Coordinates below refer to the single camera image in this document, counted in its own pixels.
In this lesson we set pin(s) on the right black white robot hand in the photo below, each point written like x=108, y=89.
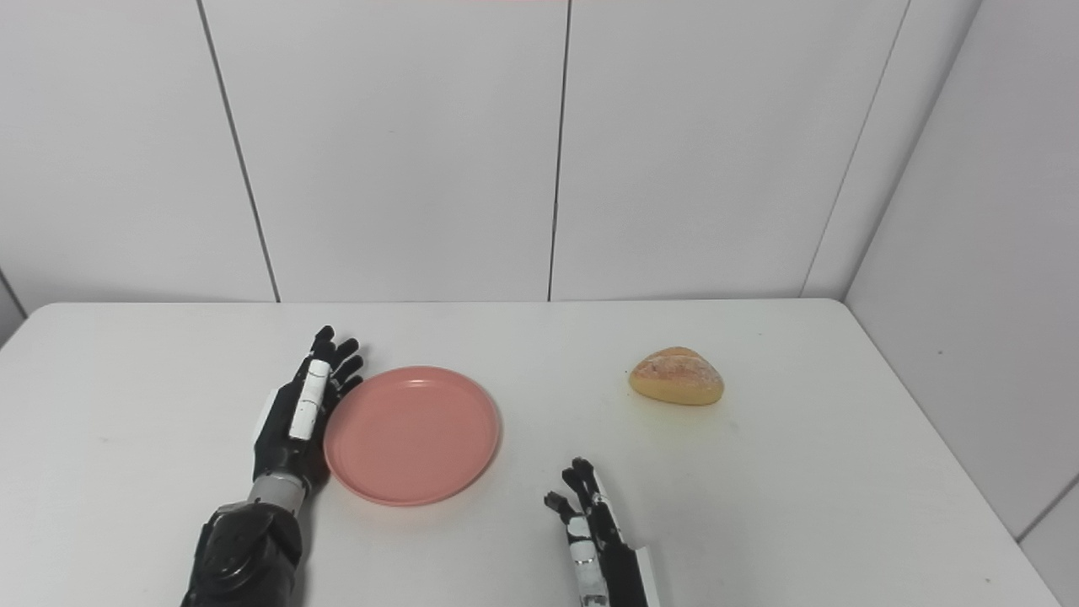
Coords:
x=603, y=548

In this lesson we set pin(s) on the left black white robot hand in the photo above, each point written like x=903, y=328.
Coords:
x=303, y=409

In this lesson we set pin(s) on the pink round plate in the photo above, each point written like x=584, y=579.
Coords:
x=411, y=434

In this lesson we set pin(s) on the golden bread roll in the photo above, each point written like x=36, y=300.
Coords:
x=677, y=377

